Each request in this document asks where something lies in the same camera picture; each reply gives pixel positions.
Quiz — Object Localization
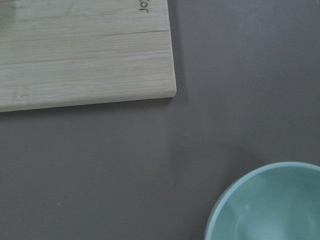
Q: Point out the green bowl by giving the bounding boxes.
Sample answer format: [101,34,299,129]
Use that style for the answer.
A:
[204,162,320,240]

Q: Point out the wooden cutting board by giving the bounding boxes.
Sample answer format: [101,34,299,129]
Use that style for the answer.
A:
[0,0,177,112]

